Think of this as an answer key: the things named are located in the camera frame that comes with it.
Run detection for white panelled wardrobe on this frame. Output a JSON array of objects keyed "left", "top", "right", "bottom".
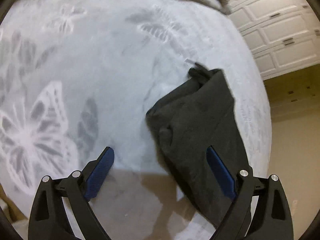
[{"left": 229, "top": 0, "right": 319, "bottom": 80}]

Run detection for grey butterfly bedspread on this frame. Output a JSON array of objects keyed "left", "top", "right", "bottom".
[{"left": 1, "top": 0, "right": 272, "bottom": 239}]

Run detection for dark grey pants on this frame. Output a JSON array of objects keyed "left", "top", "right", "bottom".
[{"left": 146, "top": 63, "right": 249, "bottom": 227}]

